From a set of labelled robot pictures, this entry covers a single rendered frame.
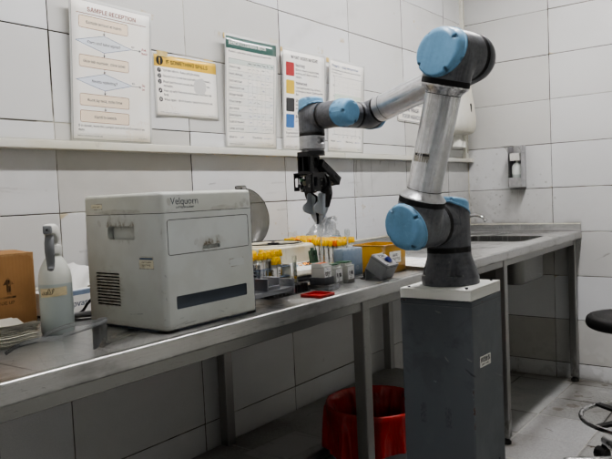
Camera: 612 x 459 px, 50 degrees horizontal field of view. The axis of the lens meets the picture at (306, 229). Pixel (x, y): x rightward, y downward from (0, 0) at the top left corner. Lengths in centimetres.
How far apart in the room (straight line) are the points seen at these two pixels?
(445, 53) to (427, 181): 30
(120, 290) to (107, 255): 9
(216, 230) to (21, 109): 73
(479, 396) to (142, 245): 91
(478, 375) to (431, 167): 54
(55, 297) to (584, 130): 324
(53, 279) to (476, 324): 101
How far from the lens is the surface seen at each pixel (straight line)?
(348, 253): 212
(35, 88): 201
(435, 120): 159
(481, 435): 179
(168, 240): 140
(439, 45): 157
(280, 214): 268
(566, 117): 413
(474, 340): 170
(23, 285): 160
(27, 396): 121
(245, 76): 255
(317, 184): 186
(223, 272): 152
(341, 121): 180
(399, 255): 228
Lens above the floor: 115
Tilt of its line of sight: 3 degrees down
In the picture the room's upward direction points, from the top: 3 degrees counter-clockwise
